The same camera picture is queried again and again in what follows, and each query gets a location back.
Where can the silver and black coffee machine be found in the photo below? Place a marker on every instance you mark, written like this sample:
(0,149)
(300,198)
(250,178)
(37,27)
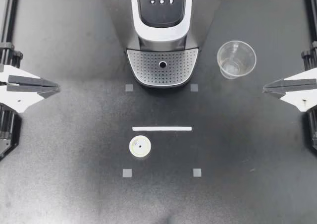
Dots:
(161,68)

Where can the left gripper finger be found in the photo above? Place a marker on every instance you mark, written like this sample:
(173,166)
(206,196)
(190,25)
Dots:
(23,98)
(24,79)

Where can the clear plastic cup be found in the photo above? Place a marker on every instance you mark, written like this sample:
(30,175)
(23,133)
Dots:
(234,69)

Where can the white coffee capsule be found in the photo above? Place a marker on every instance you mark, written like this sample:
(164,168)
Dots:
(140,146)

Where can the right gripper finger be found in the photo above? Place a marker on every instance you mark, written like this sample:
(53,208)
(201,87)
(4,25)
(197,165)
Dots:
(301,81)
(301,98)

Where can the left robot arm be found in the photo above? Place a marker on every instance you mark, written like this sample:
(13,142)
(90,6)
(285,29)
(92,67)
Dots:
(7,132)

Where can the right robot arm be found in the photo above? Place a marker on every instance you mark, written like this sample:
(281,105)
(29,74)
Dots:
(312,129)

